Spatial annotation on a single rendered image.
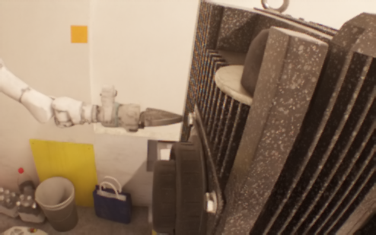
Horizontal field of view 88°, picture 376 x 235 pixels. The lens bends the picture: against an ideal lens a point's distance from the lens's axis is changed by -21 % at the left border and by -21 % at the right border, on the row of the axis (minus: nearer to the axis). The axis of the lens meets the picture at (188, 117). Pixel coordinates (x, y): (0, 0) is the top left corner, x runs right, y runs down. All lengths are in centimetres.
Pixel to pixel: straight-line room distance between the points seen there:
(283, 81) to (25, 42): 144
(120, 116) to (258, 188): 52
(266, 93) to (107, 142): 147
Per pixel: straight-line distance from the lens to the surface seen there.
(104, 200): 180
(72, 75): 146
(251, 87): 27
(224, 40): 49
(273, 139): 23
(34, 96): 81
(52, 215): 182
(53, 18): 141
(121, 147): 164
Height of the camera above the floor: 163
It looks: 30 degrees down
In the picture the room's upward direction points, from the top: 9 degrees clockwise
